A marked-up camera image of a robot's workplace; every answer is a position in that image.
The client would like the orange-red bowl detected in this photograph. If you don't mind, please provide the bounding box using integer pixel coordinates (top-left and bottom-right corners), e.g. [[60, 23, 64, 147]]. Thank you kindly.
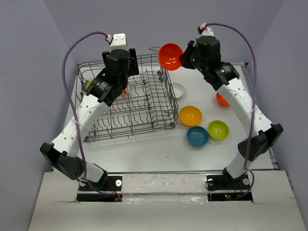
[[216, 93, 229, 107], [158, 42, 183, 71]]

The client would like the lime green bowl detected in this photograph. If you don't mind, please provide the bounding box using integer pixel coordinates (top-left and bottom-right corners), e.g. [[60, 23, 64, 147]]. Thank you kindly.
[[208, 120, 230, 140], [85, 81, 92, 89]]

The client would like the round white bowl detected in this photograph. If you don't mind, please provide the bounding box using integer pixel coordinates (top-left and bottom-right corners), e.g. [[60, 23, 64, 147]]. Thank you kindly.
[[127, 82, 134, 97]]

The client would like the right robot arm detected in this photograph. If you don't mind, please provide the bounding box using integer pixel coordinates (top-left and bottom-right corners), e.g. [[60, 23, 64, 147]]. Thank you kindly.
[[179, 36, 283, 189]]

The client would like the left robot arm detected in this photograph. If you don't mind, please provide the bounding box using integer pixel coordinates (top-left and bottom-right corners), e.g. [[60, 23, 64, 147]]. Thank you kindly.
[[40, 48, 139, 190]]

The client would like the square white bowl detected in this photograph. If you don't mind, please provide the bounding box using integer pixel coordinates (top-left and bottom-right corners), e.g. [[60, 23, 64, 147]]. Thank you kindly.
[[172, 82, 186, 99]]

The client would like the blue bowl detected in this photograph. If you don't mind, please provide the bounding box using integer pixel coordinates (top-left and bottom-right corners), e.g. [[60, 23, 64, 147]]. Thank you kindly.
[[186, 126, 209, 148]]

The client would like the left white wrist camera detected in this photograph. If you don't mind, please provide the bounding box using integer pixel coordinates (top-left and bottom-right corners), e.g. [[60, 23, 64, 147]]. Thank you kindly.
[[109, 33, 128, 51]]

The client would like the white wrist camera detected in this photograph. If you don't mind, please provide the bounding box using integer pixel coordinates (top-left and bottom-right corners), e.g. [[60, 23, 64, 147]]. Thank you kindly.
[[109, 33, 128, 51], [198, 23, 214, 37]]

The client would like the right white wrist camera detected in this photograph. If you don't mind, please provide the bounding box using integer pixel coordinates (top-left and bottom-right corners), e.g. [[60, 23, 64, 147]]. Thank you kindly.
[[198, 23, 214, 37]]

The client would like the grey wire dish rack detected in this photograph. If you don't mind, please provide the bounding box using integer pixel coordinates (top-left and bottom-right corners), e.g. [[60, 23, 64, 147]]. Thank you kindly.
[[84, 47, 179, 142]]

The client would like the metal rail at front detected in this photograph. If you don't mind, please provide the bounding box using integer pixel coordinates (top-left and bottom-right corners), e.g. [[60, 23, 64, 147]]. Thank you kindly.
[[108, 170, 223, 175]]

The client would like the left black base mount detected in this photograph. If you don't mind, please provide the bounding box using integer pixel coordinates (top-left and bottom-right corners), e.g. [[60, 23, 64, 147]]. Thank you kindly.
[[76, 174, 123, 202]]

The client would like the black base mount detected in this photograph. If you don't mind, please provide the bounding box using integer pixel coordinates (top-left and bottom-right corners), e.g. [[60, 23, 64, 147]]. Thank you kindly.
[[76, 174, 123, 202], [205, 174, 253, 202]]

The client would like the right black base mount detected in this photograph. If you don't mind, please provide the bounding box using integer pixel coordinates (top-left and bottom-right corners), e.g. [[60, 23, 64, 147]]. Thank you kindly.
[[205, 174, 253, 202]]

